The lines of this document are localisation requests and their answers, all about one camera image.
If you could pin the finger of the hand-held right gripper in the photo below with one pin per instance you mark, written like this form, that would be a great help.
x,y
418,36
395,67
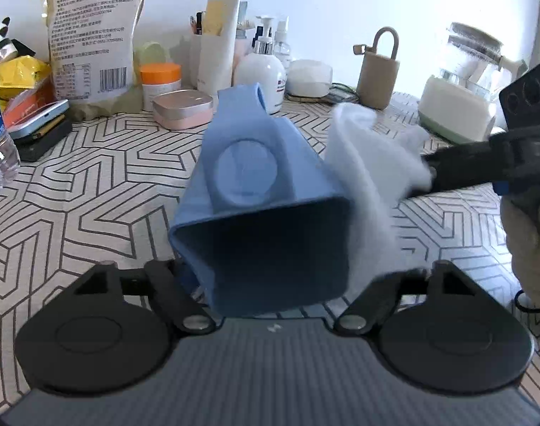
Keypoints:
x,y
474,179
483,153

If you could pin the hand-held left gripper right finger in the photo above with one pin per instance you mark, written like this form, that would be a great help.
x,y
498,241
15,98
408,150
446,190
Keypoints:
x,y
376,301

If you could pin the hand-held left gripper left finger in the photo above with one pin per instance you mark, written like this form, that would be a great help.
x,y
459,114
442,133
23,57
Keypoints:
x,y
172,293

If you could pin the blue plastic container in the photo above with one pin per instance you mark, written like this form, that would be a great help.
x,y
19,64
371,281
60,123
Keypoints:
x,y
252,248

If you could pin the white cloth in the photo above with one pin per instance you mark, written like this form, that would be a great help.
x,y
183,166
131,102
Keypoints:
x,y
367,164

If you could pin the white round container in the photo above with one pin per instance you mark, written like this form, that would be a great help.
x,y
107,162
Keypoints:
x,y
310,75

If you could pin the person's right hand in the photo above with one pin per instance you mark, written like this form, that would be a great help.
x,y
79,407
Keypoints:
x,y
525,239

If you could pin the glass kettle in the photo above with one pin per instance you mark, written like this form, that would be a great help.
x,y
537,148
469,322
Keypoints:
x,y
469,53

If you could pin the geometric patterned tablecloth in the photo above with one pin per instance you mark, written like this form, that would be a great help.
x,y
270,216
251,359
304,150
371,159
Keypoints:
x,y
97,186

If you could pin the pink case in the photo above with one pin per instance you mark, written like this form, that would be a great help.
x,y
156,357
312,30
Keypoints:
x,y
183,108

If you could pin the black flat box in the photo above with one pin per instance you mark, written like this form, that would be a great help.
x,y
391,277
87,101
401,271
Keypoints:
x,y
44,142

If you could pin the orange lid jar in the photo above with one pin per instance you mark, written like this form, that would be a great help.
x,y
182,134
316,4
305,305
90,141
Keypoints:
x,y
161,82

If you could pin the silver tin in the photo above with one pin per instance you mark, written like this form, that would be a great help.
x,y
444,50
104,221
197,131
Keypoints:
x,y
39,120

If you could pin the clear spray bottle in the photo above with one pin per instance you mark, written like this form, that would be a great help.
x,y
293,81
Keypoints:
x,y
283,46

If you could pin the white pen cup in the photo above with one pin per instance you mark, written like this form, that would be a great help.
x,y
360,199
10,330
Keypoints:
x,y
198,60

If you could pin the white pump bottle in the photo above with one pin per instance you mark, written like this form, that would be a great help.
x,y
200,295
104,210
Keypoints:
x,y
261,75

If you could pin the white tube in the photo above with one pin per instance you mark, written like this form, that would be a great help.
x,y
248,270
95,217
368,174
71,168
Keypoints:
x,y
219,40

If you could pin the yellow packet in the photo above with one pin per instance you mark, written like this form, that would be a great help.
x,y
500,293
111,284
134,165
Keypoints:
x,y
21,71

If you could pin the large printed food bag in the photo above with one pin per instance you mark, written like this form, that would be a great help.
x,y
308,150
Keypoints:
x,y
92,31

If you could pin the panda toy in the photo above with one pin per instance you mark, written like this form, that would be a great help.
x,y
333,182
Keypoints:
x,y
1,46

